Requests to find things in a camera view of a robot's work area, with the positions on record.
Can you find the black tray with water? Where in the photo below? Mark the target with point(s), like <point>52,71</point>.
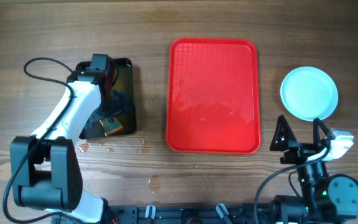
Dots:
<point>123,82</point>

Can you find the green and orange sponge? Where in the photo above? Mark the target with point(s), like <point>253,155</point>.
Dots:
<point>111,126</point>

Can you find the light blue plate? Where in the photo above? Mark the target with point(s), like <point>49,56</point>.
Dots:
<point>309,93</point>

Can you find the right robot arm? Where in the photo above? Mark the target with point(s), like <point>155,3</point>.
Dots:
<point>324,198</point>

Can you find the red plastic serving tray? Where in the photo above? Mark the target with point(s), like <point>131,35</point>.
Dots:
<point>213,96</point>

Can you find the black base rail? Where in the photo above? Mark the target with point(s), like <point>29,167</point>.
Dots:
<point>246,213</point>

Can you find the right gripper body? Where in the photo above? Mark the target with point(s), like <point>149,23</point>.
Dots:
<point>301,153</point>

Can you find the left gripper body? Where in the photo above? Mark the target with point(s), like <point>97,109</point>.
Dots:
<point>117,103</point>

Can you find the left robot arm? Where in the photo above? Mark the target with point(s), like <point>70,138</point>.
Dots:
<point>98,102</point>

